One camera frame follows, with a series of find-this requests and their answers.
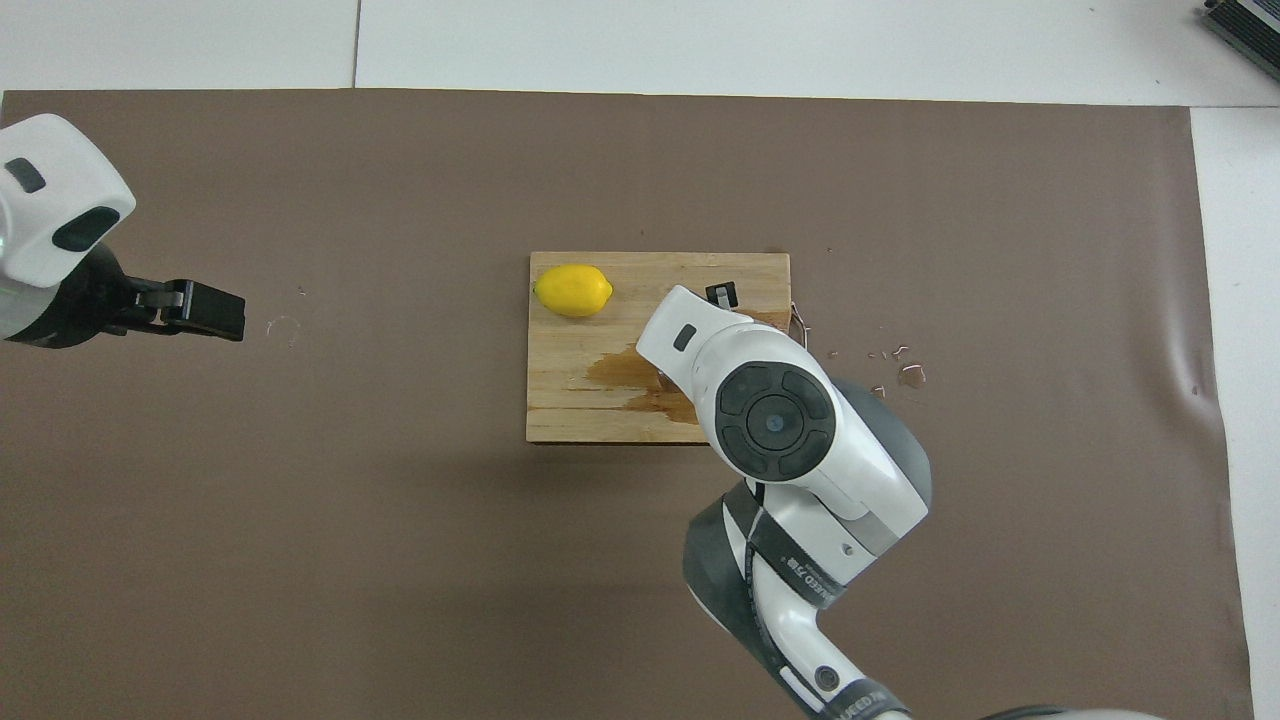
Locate grey ribbed device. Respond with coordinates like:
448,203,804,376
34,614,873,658
1200,0,1280,83

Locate yellow lemon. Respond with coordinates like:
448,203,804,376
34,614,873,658
533,263,614,319

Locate brown paper table mat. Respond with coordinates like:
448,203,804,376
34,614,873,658
0,88,1256,720

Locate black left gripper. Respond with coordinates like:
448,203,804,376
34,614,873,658
5,243,247,349

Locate wooden cutting board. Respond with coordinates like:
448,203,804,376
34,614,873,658
526,251,811,444

